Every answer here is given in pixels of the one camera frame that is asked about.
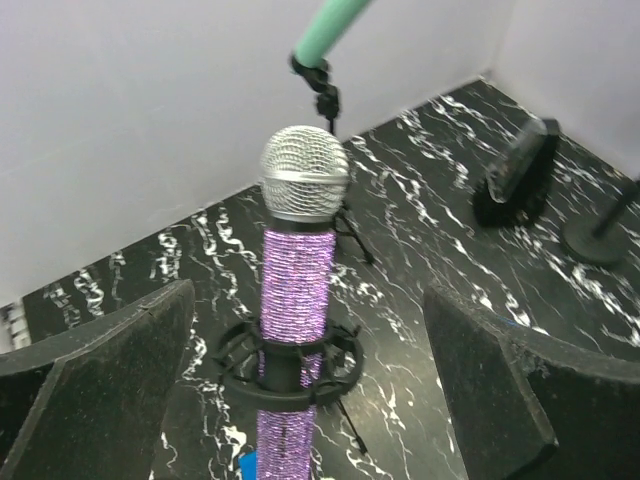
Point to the black slim tripod stand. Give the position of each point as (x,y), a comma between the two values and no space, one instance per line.
(328,106)

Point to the black round base stand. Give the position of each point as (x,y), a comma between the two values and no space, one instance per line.
(601,241)

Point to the blue white toy block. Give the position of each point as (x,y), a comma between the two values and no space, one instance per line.
(248,466)

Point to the black angled box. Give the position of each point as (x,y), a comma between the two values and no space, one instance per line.
(514,189)

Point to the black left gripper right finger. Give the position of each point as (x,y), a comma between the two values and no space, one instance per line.
(528,406)

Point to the mint green toy microphone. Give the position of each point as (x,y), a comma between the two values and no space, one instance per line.
(330,23)

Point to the black shock mount tripod stand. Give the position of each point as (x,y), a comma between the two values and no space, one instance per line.
(282,377)

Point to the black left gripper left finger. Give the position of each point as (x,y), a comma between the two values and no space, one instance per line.
(89,403)

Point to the purple glitter microphone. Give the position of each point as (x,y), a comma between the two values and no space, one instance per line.
(304,180)

